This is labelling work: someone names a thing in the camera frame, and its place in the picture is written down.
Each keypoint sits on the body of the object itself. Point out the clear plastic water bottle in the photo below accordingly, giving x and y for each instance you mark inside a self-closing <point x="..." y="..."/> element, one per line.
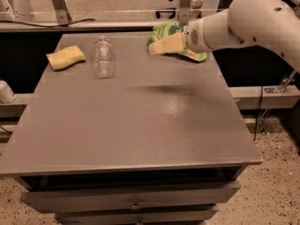
<point x="103" y="58"/>

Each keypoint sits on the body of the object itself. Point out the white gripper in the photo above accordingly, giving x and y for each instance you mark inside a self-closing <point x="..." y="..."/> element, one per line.
<point x="194" y="37"/>

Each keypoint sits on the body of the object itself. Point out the metal drawer knob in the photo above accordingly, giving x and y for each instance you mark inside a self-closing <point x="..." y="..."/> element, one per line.
<point x="135" y="206"/>

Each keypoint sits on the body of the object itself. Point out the metal frame rail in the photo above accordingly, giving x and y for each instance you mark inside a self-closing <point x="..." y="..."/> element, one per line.
<point x="85" y="25"/>

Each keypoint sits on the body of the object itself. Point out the white cylinder at left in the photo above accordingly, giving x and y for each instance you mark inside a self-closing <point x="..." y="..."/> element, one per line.
<point x="6" y="93"/>

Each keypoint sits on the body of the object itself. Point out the green dang snack bag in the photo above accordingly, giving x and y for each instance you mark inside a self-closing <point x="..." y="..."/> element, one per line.
<point x="163" y="30"/>

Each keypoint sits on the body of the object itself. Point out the yellow sponge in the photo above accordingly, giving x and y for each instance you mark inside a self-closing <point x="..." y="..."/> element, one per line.
<point x="65" y="58"/>

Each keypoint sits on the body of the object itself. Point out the top grey drawer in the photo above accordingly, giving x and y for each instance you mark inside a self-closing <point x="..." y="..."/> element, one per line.
<point x="120" y="198"/>

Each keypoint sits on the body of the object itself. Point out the grey drawer cabinet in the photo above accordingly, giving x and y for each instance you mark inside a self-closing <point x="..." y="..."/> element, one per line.
<point x="159" y="120"/>

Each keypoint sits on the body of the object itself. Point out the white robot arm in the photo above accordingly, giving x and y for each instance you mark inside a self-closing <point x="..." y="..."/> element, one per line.
<point x="270" y="24"/>

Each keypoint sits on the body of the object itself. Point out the grey drawer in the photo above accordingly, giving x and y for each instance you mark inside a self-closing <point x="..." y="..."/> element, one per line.
<point x="120" y="198"/>
<point x="144" y="216"/>

